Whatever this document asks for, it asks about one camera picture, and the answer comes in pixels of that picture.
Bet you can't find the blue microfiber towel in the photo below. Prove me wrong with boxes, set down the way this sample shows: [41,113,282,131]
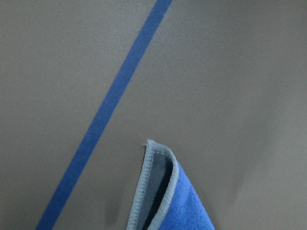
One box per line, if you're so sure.
[126,139,214,230]

